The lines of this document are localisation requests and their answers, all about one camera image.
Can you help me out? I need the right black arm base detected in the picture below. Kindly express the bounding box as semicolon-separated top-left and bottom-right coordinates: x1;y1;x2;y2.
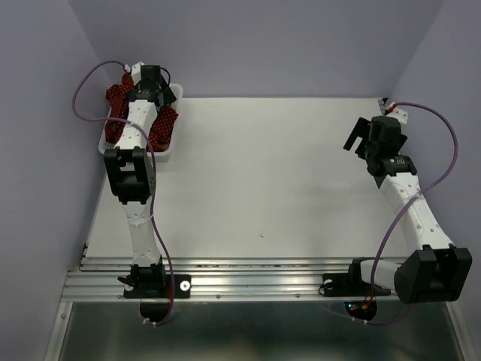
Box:
319;273;373;297

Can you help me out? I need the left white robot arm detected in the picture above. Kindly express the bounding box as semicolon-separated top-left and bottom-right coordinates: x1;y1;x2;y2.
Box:
104;62;172;299

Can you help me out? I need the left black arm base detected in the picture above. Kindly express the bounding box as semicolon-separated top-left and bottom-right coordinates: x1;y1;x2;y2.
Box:
117;274;192;299

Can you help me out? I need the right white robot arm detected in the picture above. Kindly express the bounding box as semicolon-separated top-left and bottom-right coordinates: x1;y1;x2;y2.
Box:
343;116;473;304

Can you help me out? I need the red plaid skirt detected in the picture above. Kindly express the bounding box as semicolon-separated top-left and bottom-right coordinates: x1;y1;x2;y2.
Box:
121;73;134;88

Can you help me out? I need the red polka dot skirt pile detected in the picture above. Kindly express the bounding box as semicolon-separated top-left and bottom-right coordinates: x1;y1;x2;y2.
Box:
104;84;178;152

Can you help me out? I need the white plastic basket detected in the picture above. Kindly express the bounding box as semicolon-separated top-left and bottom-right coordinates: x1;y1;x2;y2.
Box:
98;83;183;162

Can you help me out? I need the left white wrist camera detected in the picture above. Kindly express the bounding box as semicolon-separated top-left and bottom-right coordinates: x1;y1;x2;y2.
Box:
123;62;145;84

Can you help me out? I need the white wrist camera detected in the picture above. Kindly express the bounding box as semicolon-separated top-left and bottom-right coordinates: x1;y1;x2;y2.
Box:
385;103;408;125
123;62;145;84

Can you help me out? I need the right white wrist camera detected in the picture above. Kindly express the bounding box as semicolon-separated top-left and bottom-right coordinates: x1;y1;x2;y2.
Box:
385;103;408;125

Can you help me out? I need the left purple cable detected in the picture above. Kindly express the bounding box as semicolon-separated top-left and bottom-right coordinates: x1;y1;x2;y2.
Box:
72;60;177;327

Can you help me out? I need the purple cable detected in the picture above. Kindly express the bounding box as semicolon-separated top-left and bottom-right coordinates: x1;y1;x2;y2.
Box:
72;60;177;327
325;102;459;326

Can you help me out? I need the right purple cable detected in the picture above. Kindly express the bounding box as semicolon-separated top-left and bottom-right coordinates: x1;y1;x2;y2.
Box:
325;102;459;326

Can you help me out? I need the aluminium rail frame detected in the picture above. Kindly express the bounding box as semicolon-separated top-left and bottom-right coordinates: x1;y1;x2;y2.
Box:
44;98;467;361

